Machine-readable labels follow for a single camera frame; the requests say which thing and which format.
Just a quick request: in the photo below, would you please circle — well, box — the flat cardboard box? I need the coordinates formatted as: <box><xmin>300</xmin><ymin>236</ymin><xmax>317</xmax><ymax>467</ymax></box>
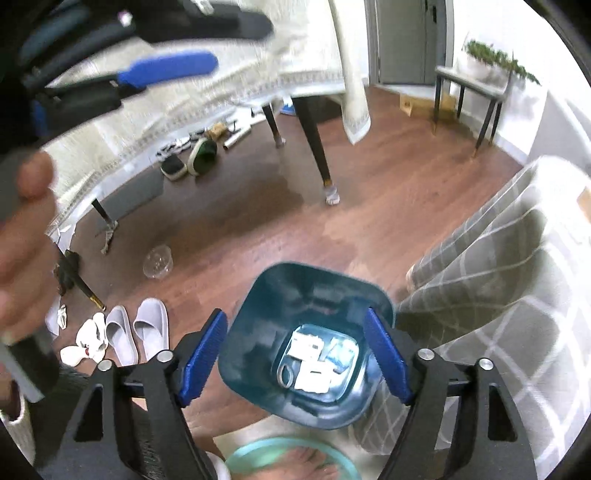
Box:
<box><xmin>400</xmin><ymin>94</ymin><xmax>458</xmax><ymax>121</ymax></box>

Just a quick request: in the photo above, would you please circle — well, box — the black table leg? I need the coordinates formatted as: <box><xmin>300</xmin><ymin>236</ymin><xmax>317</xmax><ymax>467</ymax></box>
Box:
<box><xmin>293</xmin><ymin>97</ymin><xmax>341</xmax><ymax>206</ymax></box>

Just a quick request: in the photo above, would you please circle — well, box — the potted green plant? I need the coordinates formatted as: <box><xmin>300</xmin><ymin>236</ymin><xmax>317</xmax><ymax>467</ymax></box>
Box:
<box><xmin>464</xmin><ymin>40</ymin><xmax>540</xmax><ymax>84</ymax></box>

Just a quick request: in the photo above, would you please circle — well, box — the beige patterned tablecloth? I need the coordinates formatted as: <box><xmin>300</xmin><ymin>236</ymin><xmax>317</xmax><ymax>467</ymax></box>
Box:
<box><xmin>45</xmin><ymin>1</ymin><xmax>370</xmax><ymax>220</ymax></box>

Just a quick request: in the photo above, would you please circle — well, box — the dark blue trash bin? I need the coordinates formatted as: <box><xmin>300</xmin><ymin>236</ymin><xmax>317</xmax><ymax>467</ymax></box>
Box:
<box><xmin>218</xmin><ymin>262</ymin><xmax>394</xmax><ymax>430</ymax></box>

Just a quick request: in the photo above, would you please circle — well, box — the grey door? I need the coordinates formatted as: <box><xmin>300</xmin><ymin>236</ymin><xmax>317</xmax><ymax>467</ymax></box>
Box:
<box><xmin>376</xmin><ymin>0</ymin><xmax>447</xmax><ymax>86</ymax></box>

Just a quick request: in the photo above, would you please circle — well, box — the left grey slipper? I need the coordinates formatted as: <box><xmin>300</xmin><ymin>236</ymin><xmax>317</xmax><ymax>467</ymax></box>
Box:
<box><xmin>105</xmin><ymin>305</ymin><xmax>139</xmax><ymax>366</ymax></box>

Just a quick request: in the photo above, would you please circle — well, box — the green white shoe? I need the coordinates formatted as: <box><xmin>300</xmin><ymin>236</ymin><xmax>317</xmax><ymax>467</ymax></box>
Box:
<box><xmin>186</xmin><ymin>137</ymin><xmax>217</xmax><ymax>177</ymax></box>

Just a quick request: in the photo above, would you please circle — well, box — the grey slipper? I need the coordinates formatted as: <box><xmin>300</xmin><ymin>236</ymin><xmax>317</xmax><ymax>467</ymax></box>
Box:
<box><xmin>133</xmin><ymin>298</ymin><xmax>169</xmax><ymax>361</ymax></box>
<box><xmin>105</xmin><ymin>305</ymin><xmax>139</xmax><ymax>366</ymax></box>

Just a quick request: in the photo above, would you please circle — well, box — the right grey slipper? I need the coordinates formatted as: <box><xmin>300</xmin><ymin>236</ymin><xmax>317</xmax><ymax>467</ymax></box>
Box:
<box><xmin>133</xmin><ymin>298</ymin><xmax>169</xmax><ymax>361</ymax></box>

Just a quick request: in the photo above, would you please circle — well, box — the person's left hand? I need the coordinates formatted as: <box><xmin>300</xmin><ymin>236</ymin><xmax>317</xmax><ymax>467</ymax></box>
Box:
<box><xmin>1</xmin><ymin>152</ymin><xmax>57</xmax><ymax>345</ymax></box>

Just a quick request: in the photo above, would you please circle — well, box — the grey dining chair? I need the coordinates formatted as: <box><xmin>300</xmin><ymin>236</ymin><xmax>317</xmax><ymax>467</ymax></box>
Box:
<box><xmin>431</xmin><ymin>65</ymin><xmax>515</xmax><ymax>158</ymax></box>

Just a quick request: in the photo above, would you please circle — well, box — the grey checked tablecloth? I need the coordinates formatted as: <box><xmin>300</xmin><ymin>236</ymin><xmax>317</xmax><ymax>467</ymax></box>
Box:
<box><xmin>353</xmin><ymin>156</ymin><xmax>590</xmax><ymax>479</ymax></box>

